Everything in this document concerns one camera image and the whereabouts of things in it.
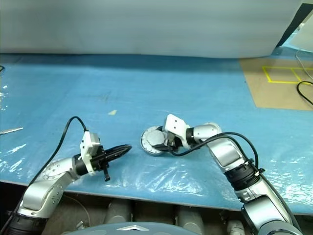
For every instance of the round grey metal disc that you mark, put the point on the round grey metal disc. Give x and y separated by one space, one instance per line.
152 154

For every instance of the silver hinged motor lid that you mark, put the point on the silver hinged motor lid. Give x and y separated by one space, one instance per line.
152 139

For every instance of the grey rounded shape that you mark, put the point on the grey rounded shape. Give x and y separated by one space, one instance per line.
236 227
118 210
190 218

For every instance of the brown cardboard sheet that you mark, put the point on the brown cardboard sheet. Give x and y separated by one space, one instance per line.
274 95

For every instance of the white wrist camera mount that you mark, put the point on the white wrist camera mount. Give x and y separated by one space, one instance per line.
89 144
174 123

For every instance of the white backdrop board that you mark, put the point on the white backdrop board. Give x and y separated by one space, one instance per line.
146 24

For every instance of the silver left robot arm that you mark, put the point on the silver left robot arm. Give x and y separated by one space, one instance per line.
44 186

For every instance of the small yellow tape piece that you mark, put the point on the small yellow tape piece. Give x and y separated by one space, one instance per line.
113 112

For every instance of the slim silver metal tool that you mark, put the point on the slim silver metal tool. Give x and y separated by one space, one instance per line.
12 130

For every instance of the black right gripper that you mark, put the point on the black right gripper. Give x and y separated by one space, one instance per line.
178 144

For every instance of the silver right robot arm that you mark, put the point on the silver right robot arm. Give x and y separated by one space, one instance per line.
227 154

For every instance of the yellow tape rectangle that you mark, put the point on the yellow tape rectangle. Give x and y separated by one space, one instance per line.
283 82

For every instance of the grey robot torso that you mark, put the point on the grey robot torso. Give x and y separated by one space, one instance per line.
134 228

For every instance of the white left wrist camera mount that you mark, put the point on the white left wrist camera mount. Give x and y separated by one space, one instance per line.
89 144

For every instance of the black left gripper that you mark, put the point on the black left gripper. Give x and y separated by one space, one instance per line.
97 162

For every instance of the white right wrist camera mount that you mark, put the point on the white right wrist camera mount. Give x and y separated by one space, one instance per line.
174 123

